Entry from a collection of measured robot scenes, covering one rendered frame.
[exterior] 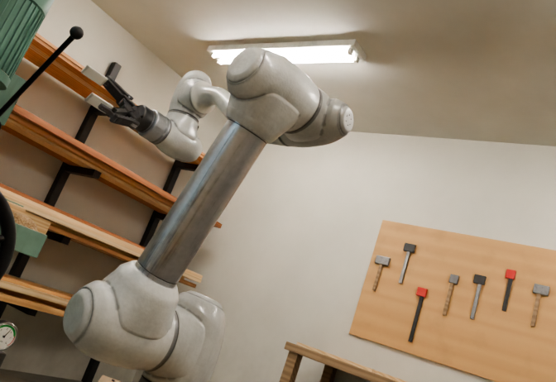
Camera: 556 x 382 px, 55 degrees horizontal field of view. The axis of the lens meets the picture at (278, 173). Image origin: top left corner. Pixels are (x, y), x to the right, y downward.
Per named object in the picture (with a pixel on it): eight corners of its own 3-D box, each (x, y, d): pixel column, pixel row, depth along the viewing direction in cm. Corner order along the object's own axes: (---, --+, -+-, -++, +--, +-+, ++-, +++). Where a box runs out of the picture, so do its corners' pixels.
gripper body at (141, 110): (139, 138, 157) (114, 122, 151) (135, 121, 163) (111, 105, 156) (157, 121, 155) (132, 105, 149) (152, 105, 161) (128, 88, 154)
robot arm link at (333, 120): (309, 114, 141) (277, 88, 132) (367, 107, 129) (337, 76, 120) (296, 159, 137) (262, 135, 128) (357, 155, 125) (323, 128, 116)
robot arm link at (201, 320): (218, 401, 128) (249, 312, 133) (159, 390, 115) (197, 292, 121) (178, 379, 139) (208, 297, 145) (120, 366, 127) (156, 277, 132)
